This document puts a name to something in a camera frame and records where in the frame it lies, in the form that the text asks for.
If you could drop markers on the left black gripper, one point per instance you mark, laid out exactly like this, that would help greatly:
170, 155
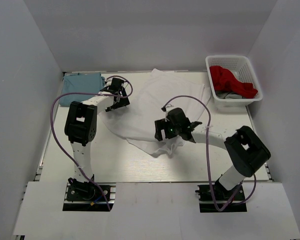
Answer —
123, 102

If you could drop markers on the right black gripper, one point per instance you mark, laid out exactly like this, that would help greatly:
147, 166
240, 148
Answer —
161, 125

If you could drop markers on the white t-shirt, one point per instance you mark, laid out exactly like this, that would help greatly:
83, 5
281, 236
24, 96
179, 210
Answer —
136, 122

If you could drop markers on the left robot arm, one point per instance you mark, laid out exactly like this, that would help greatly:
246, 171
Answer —
81, 123

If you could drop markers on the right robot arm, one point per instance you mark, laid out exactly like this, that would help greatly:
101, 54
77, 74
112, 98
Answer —
245, 149

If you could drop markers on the folded light blue t-shirt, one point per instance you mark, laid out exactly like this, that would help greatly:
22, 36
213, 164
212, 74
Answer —
83, 83

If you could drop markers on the red t-shirt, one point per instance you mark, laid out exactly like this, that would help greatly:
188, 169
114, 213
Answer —
224, 81

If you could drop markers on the white plastic basket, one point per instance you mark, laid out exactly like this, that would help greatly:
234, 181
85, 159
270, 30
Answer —
242, 70

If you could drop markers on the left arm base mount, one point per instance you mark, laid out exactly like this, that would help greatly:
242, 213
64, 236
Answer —
86, 197

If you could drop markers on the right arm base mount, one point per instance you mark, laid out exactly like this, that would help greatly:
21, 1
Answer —
206, 204

